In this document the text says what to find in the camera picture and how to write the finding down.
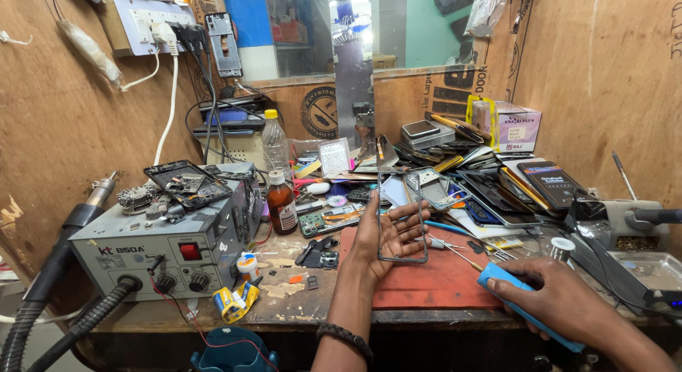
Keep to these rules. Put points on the brown bottle white cap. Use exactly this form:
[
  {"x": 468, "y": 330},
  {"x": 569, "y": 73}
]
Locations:
[{"x": 281, "y": 207}]

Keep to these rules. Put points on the soldering iron in stand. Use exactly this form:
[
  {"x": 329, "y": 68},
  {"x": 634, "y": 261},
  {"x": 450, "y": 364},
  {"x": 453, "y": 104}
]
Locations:
[{"x": 622, "y": 175}]

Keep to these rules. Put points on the black phone parts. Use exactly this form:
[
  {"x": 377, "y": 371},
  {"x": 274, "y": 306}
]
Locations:
[{"x": 318, "y": 253}]

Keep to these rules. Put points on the wall mirror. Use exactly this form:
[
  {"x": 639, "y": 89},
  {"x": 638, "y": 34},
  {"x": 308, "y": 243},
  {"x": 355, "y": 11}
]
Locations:
[{"x": 319, "y": 36}]

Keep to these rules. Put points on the clear plastic bag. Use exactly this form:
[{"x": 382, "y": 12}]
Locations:
[{"x": 485, "y": 12}]

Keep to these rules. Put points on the grey soldering station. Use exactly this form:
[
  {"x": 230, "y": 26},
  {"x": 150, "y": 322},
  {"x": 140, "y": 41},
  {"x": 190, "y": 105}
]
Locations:
[{"x": 623, "y": 239}]

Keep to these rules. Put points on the metal tray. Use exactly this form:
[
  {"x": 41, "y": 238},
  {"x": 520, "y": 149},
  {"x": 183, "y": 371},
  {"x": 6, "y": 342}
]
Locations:
[{"x": 647, "y": 270}]

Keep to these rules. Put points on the grey hot air station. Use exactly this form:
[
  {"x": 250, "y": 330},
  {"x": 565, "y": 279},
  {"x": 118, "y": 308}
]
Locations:
[{"x": 160, "y": 239}]

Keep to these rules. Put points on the yellow and blue glue packet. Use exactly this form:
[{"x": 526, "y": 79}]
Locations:
[{"x": 234, "y": 302}]

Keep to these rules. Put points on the person's right hand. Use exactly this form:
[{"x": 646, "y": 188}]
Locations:
[{"x": 559, "y": 297}]

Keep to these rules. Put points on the opened phone green board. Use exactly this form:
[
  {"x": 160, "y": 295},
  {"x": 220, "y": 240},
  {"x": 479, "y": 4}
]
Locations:
[{"x": 327, "y": 221}]

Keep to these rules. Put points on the person's left hand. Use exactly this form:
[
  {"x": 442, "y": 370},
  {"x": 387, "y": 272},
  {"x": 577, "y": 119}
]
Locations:
[{"x": 391, "y": 239}]

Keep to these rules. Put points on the white power strip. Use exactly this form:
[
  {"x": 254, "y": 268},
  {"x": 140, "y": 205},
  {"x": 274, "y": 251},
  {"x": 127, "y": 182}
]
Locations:
[{"x": 144, "y": 23}]

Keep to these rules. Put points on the blue pen tool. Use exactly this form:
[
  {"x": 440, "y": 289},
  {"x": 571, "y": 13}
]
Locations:
[{"x": 447, "y": 228}]

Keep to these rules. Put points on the clear bottle yellow cap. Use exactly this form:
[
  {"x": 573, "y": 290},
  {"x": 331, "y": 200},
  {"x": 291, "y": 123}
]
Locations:
[{"x": 274, "y": 143}]

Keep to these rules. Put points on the black phone frame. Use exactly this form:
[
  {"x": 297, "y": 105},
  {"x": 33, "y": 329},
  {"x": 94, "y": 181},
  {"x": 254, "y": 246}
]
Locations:
[{"x": 421, "y": 223}]

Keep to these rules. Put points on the black hot air gun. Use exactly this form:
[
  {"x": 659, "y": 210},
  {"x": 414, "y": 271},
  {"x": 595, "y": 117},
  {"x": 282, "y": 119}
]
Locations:
[{"x": 64, "y": 239}]

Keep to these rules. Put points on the red work mat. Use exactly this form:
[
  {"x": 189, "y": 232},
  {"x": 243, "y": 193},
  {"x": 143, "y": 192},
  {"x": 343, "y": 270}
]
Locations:
[{"x": 442, "y": 281}]

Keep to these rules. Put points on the grey phone chassis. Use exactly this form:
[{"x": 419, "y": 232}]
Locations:
[{"x": 224, "y": 44}]

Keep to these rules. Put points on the cream power supply with phones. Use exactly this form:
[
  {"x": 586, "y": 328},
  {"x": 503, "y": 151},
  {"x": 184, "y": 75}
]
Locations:
[{"x": 229, "y": 132}]

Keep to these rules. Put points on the blue plastic container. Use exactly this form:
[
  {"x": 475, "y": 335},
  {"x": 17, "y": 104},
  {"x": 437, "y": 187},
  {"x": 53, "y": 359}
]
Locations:
[{"x": 229, "y": 353}]

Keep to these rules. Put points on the white cardboard box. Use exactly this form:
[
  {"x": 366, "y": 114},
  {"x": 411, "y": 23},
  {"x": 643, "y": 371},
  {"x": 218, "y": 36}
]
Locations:
[{"x": 514, "y": 128}]

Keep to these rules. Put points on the broken opened black phone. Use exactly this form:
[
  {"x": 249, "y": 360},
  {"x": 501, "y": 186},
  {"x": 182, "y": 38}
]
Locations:
[{"x": 186, "y": 184}]

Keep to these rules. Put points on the blue soldering iron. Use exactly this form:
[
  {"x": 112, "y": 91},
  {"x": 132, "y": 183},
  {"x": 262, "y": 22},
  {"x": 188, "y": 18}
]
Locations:
[{"x": 498, "y": 276}]

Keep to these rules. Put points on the metal scrap parts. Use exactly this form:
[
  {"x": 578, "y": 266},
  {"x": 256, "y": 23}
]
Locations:
[{"x": 136, "y": 197}]

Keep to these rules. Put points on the silver patterned packet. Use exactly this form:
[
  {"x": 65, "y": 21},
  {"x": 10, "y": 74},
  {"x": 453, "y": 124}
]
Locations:
[{"x": 334, "y": 156}]

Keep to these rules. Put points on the small white jar orange label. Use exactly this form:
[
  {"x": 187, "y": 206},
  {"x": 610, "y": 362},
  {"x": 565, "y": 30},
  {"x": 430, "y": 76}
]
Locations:
[{"x": 247, "y": 266}]

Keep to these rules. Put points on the plastic wrapped bundle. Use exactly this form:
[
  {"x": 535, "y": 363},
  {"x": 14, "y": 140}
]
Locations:
[{"x": 90, "y": 52}]

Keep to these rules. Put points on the pile of phones and screens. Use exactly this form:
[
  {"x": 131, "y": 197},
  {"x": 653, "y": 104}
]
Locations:
[{"x": 479, "y": 169}]

